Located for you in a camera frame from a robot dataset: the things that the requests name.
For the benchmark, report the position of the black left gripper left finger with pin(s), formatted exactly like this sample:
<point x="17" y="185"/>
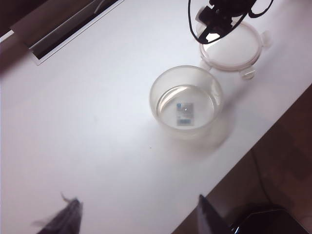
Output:
<point x="65" y="217"/>

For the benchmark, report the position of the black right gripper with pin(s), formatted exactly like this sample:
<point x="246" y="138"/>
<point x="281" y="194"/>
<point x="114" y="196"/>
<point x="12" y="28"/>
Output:
<point x="219" y="14"/>

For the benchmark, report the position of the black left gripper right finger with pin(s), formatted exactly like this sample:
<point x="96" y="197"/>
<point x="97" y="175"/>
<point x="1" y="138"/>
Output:
<point x="212" y="217"/>

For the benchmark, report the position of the round transparent clip lid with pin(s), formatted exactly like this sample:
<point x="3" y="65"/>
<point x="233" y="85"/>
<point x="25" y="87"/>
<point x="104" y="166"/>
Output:
<point x="231" y="53"/>

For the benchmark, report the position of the round transparent plastic box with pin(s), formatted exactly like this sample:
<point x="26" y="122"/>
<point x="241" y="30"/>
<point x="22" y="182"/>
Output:
<point x="170" y="126"/>

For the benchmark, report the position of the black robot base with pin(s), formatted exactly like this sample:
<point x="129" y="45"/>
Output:
<point x="265" y="221"/>

